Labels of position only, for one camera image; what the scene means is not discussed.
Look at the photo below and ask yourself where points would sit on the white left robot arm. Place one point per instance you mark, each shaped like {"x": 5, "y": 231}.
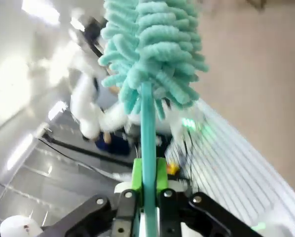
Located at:
{"x": 88, "y": 98}

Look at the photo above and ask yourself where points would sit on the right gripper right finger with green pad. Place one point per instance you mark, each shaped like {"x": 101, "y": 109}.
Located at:
{"x": 162, "y": 177}

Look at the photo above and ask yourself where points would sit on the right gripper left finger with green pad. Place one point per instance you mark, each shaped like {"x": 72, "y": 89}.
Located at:
{"x": 135, "y": 177}

